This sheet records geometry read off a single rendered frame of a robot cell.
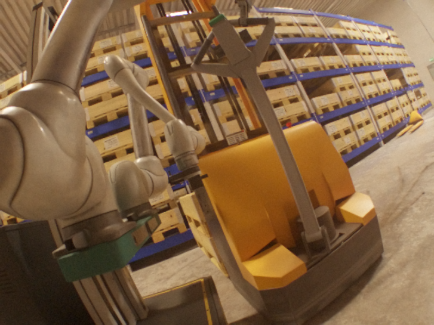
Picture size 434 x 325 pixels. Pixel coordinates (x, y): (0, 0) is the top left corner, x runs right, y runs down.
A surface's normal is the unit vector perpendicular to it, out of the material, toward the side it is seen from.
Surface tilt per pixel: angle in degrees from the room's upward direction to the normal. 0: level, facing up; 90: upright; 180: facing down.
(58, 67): 101
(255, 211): 74
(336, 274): 90
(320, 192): 90
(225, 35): 106
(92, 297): 90
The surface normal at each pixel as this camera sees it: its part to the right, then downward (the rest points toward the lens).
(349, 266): 0.24, -0.18
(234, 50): -0.32, 0.35
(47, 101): 0.66, -0.44
